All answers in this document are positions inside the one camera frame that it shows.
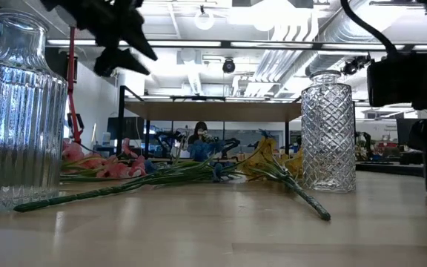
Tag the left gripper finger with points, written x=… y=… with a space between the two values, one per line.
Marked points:
x=121 y=61
x=135 y=39

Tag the diamond-pattern clear glass vase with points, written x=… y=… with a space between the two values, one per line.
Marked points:
x=328 y=130

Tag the pink artificial flower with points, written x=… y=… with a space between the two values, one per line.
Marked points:
x=119 y=170
x=73 y=151

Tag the blue artificial flower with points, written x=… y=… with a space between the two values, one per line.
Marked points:
x=87 y=193

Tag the yellow artificial flower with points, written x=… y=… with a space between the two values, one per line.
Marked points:
x=261 y=155

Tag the black background robot arm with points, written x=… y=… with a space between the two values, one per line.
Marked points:
x=165 y=137
x=232 y=142

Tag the black track spotlight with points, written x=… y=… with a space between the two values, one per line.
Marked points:
x=352 y=66

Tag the black computer monitor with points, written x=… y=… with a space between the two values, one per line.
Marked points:
x=406 y=130
x=128 y=128

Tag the red clamp pole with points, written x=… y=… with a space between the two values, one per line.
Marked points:
x=71 y=96

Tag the white bottle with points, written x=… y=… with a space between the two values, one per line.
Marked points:
x=106 y=139

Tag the person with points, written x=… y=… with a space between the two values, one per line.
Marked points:
x=199 y=130

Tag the ribbed clear glass vase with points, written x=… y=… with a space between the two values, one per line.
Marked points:
x=17 y=111

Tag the black table edge rail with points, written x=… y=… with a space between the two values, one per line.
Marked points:
x=384 y=168

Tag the black ceiling camera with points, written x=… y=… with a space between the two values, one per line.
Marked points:
x=229 y=66

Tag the wooden shelf black frame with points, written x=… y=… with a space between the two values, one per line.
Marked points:
x=213 y=111

